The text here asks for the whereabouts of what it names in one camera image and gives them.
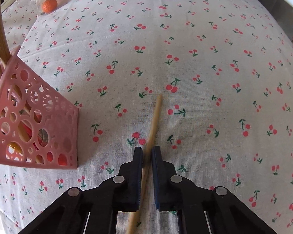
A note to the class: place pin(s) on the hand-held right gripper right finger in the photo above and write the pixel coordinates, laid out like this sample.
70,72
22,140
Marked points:
156,175

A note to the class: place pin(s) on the white curved rail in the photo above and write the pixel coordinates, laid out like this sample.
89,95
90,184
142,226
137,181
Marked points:
283,2

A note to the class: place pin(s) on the pink perforated utensil basket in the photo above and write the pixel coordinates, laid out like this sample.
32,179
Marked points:
70,126

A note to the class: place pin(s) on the short pale wooden chopstick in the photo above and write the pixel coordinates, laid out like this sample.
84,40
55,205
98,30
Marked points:
153,121

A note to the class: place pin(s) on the tangerine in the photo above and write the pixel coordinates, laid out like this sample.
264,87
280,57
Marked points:
49,6

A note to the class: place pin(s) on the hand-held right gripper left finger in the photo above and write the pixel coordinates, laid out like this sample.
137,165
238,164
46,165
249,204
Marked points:
136,175

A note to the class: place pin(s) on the cherry print tablecloth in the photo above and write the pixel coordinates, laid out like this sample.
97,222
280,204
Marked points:
210,102

